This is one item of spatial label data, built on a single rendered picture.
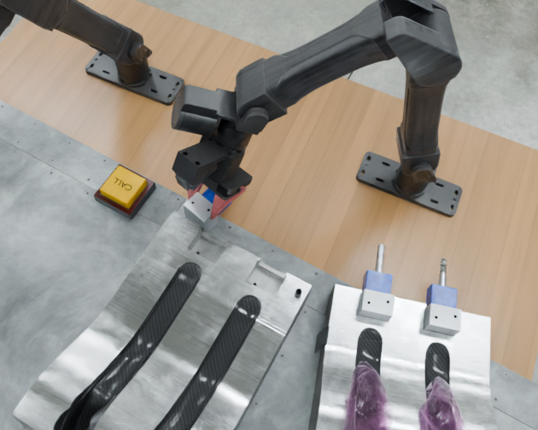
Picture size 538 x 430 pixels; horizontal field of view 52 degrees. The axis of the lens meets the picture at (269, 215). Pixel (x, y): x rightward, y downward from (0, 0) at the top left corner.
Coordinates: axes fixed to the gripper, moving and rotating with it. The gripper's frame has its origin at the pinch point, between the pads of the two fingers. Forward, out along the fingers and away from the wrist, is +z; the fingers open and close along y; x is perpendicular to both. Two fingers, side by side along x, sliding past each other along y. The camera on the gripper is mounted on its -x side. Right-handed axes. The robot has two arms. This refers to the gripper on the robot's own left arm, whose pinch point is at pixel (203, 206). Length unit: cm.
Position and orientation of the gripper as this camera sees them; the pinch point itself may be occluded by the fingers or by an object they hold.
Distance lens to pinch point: 97.5
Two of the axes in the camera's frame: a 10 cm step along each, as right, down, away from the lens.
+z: -3.7, 7.2, 5.8
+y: 7.7, 5.9, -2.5
